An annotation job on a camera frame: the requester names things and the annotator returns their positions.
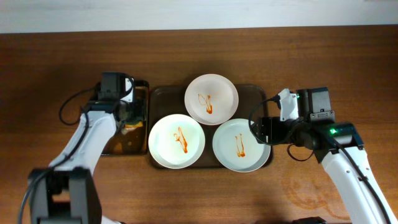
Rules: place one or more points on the pink plate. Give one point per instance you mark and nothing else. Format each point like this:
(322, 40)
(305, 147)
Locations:
(211, 99)

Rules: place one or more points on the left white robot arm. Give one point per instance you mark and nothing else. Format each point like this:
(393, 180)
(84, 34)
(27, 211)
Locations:
(65, 192)

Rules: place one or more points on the large brown serving tray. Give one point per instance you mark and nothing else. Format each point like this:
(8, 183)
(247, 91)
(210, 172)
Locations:
(167, 100)

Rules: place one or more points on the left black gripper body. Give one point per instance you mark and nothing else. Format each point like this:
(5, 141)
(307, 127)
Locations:
(137, 112)

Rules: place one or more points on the small black water tray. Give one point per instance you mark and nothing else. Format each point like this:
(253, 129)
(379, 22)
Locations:
(135, 142)

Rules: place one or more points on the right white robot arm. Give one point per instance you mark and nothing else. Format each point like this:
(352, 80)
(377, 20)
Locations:
(307, 120)

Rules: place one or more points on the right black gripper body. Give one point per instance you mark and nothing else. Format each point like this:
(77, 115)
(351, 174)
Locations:
(265, 130)

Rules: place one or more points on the pale green plate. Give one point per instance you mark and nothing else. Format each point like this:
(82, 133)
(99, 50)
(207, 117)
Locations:
(237, 149)

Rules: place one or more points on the yellow green scrub sponge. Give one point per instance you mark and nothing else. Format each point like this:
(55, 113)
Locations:
(127, 128)

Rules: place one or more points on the white plate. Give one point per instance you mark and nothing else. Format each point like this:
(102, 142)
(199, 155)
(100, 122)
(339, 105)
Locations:
(176, 141)

